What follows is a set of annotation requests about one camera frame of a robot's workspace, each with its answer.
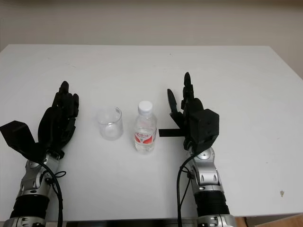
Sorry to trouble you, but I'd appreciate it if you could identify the clear plastic cup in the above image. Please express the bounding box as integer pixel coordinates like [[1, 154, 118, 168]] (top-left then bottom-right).
[[95, 106, 125, 141]]

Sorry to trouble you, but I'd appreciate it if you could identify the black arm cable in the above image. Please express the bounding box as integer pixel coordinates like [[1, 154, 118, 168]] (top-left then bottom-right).
[[37, 160, 67, 227], [176, 145, 202, 227]]

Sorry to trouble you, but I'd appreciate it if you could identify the black tape strip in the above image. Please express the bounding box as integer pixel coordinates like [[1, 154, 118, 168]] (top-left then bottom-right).
[[158, 129, 185, 138]]

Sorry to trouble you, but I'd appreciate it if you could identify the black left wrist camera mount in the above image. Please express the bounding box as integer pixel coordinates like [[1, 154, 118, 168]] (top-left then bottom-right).
[[0, 120, 48, 164]]

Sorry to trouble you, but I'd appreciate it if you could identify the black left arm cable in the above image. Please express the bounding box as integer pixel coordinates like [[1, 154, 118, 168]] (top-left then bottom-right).
[[37, 160, 67, 227]]

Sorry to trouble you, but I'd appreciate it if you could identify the dark robot torso edge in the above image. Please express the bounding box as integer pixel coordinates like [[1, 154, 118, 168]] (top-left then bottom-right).
[[64, 221, 199, 227]]

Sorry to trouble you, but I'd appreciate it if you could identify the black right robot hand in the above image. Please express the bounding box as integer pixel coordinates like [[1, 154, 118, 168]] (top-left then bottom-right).
[[167, 72, 205, 150]]

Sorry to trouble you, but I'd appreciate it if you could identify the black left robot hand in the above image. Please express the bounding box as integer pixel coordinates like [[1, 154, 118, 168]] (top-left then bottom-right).
[[37, 80, 80, 158]]

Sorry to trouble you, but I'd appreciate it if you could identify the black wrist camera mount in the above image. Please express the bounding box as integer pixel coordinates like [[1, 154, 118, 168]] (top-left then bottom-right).
[[190, 108, 220, 152], [0, 120, 48, 164]]

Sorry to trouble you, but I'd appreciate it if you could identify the clear water bottle red label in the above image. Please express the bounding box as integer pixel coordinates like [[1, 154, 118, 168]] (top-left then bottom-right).
[[134, 100, 158, 154]]

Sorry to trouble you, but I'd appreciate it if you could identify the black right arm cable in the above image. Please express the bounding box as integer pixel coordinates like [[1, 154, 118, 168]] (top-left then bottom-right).
[[176, 145, 202, 227]]

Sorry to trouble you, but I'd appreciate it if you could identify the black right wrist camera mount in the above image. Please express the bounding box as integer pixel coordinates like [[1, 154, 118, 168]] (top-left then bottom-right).
[[190, 108, 220, 152]]

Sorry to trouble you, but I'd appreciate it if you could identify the brown cardboard box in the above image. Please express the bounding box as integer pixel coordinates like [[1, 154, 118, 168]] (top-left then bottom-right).
[[236, 213, 303, 227]]

